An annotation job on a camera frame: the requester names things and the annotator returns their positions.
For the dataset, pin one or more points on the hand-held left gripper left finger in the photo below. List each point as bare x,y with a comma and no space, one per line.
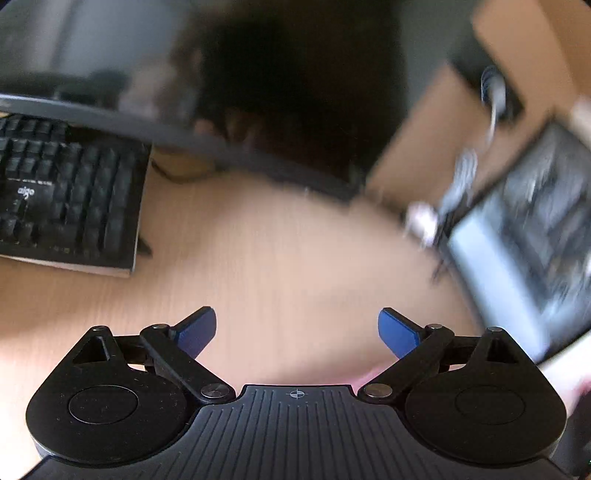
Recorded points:
196,330

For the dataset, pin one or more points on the black keyboard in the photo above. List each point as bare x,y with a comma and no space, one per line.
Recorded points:
69,198

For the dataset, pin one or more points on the pink ribbed garment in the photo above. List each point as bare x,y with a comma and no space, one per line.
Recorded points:
351,377

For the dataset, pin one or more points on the dark cloth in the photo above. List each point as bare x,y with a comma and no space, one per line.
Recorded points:
579,443

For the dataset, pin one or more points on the white computer case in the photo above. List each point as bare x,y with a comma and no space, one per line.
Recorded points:
508,277

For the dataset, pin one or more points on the black curved monitor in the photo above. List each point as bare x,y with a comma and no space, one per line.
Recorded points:
115,46

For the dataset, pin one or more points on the crumpled white tissue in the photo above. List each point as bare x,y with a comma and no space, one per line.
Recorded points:
422,219

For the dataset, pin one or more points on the black wall power strip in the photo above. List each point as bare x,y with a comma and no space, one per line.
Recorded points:
468,64

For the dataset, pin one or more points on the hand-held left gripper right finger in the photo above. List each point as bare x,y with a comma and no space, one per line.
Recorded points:
397,330

